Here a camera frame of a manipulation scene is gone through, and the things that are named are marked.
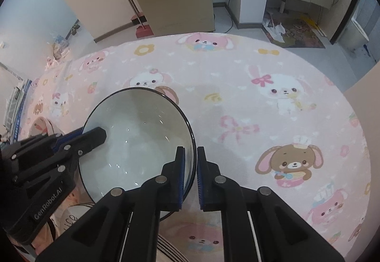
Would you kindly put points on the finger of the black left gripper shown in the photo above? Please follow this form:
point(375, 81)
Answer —
point(80, 143)
point(52, 141)

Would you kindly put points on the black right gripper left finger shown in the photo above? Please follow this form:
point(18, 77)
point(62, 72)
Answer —
point(164, 192)

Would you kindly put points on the red broom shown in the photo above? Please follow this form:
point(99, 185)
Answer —
point(139, 20)

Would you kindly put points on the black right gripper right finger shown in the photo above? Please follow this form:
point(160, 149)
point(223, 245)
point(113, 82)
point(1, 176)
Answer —
point(219, 193)

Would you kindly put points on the white life cartoon plate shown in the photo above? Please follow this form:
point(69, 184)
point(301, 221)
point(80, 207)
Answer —
point(64, 219)

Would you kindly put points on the pink cartoon tablecloth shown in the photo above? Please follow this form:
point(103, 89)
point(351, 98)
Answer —
point(263, 114)

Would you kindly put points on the patterned floor mat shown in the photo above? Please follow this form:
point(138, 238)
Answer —
point(289, 32)

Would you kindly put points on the white ribbed bowl black rim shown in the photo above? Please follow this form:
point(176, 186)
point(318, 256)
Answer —
point(143, 129)

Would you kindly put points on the pink strawberry bowl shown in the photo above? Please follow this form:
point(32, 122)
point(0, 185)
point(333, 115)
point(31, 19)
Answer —
point(44, 128)

